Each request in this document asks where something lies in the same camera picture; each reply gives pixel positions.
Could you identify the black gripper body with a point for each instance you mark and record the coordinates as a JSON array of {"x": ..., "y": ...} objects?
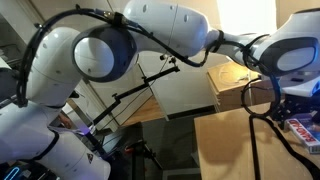
[{"x": 294, "y": 105}]

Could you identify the blue band-aid box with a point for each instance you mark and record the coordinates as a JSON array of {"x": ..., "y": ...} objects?
[{"x": 306, "y": 130}]

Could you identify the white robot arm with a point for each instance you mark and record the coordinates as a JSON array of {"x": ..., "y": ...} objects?
[{"x": 57, "y": 58}]

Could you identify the wooden dresser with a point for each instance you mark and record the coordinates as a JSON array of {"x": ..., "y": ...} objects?
[{"x": 227, "y": 80}]

